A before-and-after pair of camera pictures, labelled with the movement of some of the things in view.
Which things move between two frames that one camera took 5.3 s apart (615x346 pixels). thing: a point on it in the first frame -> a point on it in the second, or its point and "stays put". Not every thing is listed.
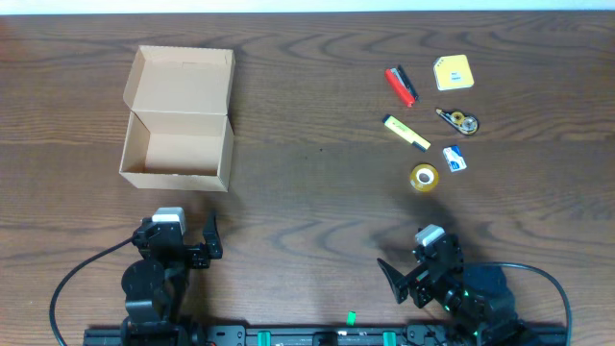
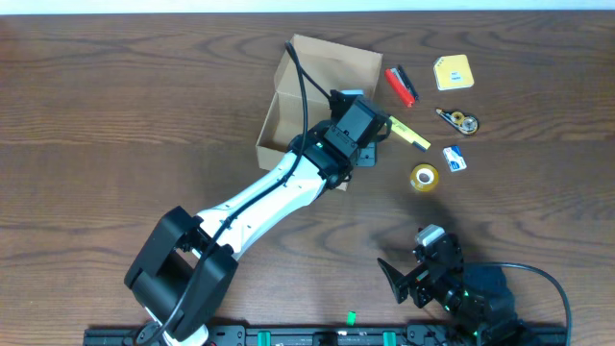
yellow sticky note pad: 453,72 stays put
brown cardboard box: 180,135 -> 336,68
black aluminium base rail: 324,335 stays put
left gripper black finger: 210,232 -> 368,156
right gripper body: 421,277 stays put
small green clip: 351,317 stays put
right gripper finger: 397,281 stays put
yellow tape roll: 424,177 stays put
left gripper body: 193,255 -> 366,157
